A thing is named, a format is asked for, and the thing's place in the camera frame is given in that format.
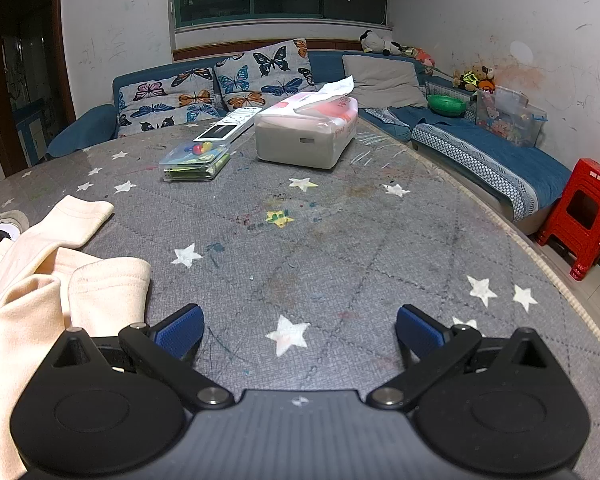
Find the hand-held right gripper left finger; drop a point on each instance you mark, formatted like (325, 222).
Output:
(182, 332)

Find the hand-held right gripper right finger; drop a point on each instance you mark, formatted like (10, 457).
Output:
(420, 332)

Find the cream cotton garment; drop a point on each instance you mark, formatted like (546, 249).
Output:
(25, 300)

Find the grey star print tablecloth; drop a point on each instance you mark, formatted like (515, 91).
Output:
(330, 240)

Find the clear plastic toy box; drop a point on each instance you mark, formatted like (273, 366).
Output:
(195, 162)

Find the blue corner sofa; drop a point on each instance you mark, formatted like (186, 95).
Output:
(545, 170)

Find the white remote control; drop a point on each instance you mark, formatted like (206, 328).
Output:
(225, 127)

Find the pink white tissue pack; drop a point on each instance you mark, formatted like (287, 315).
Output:
(300, 140)

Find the red plastic stool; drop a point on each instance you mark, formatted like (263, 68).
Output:
(592, 185)

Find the green bowl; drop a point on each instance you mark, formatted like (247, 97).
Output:
(446, 105)

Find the butterfly print pillow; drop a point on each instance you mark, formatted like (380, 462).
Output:
(170, 100)
(265, 72)

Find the clear plastic storage bin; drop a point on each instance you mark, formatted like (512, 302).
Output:
(510, 117)

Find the blue cabinet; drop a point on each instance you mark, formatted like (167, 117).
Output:
(30, 135)

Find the plain grey pillow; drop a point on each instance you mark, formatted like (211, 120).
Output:
(380, 80)

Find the brown yellow plush toy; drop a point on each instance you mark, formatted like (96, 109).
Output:
(465, 79)

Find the orange plush toy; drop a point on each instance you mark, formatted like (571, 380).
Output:
(486, 80)

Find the red plush toy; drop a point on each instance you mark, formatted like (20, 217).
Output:
(420, 56)

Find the black white plush toy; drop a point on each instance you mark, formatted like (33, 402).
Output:
(377, 42)

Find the brown wooden door frame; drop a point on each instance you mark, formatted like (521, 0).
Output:
(65, 60)

